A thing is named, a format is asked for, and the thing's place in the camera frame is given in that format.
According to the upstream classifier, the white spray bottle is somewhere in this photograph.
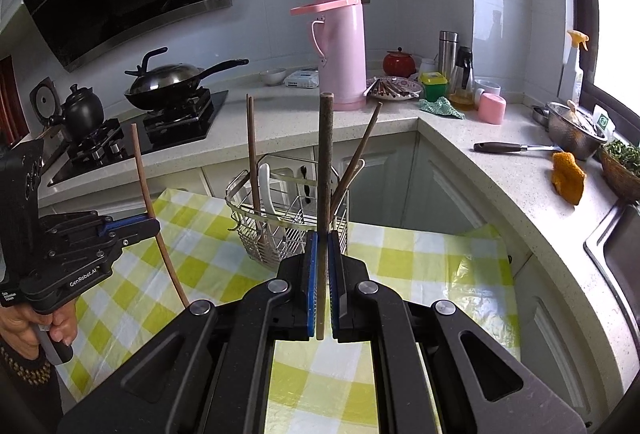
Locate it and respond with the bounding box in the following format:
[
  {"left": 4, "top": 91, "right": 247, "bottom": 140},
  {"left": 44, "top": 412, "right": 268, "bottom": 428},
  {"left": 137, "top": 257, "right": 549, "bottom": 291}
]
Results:
[{"left": 557, "top": 30, "right": 590, "bottom": 105}]

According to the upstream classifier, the person's left hand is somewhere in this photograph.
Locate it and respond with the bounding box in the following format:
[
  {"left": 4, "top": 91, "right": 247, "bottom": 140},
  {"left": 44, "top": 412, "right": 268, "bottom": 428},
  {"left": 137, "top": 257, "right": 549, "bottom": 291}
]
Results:
[{"left": 0, "top": 298, "right": 79, "bottom": 356}]

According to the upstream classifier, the white kitchen counter unit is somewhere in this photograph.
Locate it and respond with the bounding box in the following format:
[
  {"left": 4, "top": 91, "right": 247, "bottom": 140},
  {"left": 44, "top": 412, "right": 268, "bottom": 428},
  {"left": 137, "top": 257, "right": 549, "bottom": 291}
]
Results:
[{"left": 37, "top": 64, "right": 640, "bottom": 415}]

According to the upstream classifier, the orange cloth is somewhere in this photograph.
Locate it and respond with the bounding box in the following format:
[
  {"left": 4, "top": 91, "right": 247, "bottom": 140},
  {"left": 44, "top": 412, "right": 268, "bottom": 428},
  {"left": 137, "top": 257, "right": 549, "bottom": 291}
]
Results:
[{"left": 551, "top": 151, "right": 587, "bottom": 206}]

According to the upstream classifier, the green dish cloth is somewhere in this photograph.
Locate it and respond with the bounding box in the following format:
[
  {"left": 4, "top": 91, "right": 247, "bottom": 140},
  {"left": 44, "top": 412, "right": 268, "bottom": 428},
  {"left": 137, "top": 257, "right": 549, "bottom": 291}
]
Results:
[{"left": 418, "top": 96, "right": 466, "bottom": 121}]

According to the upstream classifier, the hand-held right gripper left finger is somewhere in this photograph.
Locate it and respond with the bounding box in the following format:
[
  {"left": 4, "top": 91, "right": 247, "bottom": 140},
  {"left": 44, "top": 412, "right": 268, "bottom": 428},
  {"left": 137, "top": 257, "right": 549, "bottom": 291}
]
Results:
[{"left": 57, "top": 231, "right": 319, "bottom": 434}]

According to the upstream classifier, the white wet wipes pack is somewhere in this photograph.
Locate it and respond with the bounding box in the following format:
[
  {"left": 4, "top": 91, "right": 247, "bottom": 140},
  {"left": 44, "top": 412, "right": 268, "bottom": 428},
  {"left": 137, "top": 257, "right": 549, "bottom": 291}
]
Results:
[{"left": 285, "top": 69, "right": 321, "bottom": 89}]

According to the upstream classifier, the steel wire utensil rack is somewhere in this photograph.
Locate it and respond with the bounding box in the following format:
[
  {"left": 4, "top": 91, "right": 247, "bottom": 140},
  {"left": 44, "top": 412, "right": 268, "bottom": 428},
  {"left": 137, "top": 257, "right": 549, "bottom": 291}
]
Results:
[{"left": 225, "top": 154, "right": 351, "bottom": 265}]

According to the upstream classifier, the black wok with lid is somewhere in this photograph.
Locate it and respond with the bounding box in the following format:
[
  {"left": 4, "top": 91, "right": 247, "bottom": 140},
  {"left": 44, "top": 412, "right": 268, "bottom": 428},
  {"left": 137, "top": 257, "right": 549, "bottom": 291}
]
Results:
[{"left": 123, "top": 46, "right": 250, "bottom": 111}]

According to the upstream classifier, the pink thermos jug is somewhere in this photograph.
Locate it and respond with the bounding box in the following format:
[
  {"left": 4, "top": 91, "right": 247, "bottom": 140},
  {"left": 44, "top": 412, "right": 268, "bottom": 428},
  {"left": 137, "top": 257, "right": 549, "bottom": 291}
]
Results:
[{"left": 290, "top": 0, "right": 368, "bottom": 111}]

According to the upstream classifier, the pile of brown chopsticks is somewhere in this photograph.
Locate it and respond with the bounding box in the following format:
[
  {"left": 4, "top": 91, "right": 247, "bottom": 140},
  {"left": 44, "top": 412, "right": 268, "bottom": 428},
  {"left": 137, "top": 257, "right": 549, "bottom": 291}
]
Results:
[{"left": 366, "top": 79, "right": 418, "bottom": 99}]

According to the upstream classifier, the basket of green vegetables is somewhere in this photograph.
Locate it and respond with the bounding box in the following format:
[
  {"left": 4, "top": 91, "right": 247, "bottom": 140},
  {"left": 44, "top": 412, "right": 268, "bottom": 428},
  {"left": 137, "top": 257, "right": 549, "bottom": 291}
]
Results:
[{"left": 597, "top": 139, "right": 640, "bottom": 201}]

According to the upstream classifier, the white and green packet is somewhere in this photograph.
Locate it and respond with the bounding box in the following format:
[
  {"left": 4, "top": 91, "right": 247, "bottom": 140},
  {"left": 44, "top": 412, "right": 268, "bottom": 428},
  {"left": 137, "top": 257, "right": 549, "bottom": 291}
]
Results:
[{"left": 594, "top": 105, "right": 620, "bottom": 140}]

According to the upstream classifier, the white plastic rice paddle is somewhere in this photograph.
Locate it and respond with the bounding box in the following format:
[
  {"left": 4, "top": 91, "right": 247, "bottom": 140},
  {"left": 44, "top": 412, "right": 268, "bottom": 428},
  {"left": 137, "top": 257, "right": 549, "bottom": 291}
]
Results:
[{"left": 257, "top": 163, "right": 283, "bottom": 247}]

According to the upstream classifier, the black handled knife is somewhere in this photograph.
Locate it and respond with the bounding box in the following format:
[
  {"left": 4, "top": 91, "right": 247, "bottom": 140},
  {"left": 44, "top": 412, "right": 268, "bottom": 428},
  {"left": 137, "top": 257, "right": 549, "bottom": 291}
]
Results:
[{"left": 473, "top": 141, "right": 558, "bottom": 155}]

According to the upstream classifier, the steel kitchen sink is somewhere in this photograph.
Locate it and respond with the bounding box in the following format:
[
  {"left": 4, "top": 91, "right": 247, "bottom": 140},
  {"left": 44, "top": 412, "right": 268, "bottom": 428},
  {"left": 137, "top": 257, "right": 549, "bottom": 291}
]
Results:
[{"left": 584, "top": 201, "right": 640, "bottom": 315}]

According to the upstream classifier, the green lidded container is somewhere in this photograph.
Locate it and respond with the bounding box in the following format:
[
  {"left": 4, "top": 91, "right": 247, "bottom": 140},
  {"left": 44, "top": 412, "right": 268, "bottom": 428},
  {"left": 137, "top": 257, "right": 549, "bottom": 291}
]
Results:
[{"left": 419, "top": 71, "right": 449, "bottom": 102}]

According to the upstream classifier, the steel thermos bottle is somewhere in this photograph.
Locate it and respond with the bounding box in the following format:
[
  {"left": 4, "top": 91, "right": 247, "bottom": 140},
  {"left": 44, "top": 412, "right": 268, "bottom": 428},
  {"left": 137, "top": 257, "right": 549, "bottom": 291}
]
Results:
[{"left": 438, "top": 30, "right": 458, "bottom": 77}]

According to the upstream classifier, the glass oil bottle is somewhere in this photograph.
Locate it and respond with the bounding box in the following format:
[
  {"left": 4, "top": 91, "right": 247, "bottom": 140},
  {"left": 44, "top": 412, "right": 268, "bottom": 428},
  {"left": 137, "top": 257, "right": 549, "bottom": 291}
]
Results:
[{"left": 448, "top": 46, "right": 475, "bottom": 110}]

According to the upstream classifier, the red enamel pot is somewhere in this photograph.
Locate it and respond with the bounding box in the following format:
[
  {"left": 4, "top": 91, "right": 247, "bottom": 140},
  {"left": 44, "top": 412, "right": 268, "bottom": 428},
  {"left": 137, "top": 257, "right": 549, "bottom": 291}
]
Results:
[{"left": 383, "top": 47, "right": 417, "bottom": 78}]

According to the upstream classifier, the brown wooden chopstick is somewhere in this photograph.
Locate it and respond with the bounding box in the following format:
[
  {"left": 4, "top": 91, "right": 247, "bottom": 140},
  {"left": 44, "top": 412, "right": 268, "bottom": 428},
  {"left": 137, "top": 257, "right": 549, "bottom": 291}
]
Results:
[
  {"left": 330, "top": 158, "right": 366, "bottom": 215},
  {"left": 246, "top": 95, "right": 263, "bottom": 240},
  {"left": 130, "top": 123, "right": 191, "bottom": 309},
  {"left": 330, "top": 102, "right": 384, "bottom": 215},
  {"left": 315, "top": 92, "right": 335, "bottom": 341}
]

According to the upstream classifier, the black clay pot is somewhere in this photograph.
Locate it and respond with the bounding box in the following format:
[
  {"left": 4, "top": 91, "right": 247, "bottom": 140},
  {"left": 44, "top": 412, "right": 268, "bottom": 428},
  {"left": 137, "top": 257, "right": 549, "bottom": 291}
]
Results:
[{"left": 59, "top": 84, "right": 106, "bottom": 140}]

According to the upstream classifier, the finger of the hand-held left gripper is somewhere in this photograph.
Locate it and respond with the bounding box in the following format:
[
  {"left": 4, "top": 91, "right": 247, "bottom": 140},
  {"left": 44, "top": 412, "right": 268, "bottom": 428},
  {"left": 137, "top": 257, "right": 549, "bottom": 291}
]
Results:
[
  {"left": 47, "top": 220, "right": 162, "bottom": 265},
  {"left": 42, "top": 210, "right": 151, "bottom": 235}
]

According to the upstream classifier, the black glass gas stove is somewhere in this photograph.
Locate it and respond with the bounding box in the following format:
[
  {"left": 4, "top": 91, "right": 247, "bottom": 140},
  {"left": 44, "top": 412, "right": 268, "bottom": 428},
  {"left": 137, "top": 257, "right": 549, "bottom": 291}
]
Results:
[{"left": 47, "top": 89, "right": 229, "bottom": 187}]

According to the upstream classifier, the steel colander bowl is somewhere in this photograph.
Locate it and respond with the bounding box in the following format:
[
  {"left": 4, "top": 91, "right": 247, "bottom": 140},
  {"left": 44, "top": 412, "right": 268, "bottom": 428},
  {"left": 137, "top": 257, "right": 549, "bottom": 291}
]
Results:
[{"left": 546, "top": 100, "right": 610, "bottom": 160}]

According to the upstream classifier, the brown wooden door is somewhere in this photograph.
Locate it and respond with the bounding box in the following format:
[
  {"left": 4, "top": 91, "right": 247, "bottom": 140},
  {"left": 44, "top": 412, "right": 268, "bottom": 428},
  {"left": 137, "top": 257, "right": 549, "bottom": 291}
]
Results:
[{"left": 0, "top": 55, "right": 30, "bottom": 147}]

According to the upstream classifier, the pink cup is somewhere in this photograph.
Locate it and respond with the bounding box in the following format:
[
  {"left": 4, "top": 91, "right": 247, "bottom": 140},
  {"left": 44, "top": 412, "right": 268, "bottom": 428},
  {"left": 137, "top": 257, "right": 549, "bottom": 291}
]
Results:
[{"left": 477, "top": 93, "right": 507, "bottom": 124}]

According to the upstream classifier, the yellow checked tablecloth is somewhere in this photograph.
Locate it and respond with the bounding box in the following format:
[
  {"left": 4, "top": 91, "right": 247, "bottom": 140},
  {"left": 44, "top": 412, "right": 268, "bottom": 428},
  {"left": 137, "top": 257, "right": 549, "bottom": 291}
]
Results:
[{"left": 60, "top": 188, "right": 521, "bottom": 434}]

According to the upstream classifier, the white plate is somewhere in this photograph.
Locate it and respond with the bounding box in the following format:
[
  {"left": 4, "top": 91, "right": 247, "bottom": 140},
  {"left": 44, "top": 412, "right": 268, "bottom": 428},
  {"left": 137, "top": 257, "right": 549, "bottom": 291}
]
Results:
[{"left": 365, "top": 75, "right": 425, "bottom": 101}]

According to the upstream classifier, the person's left forearm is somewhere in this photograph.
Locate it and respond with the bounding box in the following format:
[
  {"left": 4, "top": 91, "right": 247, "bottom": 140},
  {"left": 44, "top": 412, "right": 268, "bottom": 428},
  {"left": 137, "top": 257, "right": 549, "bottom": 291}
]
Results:
[{"left": 0, "top": 341, "right": 63, "bottom": 420}]

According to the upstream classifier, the window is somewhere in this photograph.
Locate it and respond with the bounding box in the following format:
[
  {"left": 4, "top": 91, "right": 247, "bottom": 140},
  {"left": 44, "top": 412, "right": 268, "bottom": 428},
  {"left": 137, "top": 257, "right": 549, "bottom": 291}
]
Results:
[{"left": 565, "top": 0, "right": 640, "bottom": 105}]

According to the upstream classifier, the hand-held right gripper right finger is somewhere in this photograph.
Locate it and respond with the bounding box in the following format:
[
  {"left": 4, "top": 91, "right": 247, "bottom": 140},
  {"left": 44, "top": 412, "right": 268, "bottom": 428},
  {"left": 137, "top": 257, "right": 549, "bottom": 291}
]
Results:
[{"left": 327, "top": 231, "right": 591, "bottom": 434}]

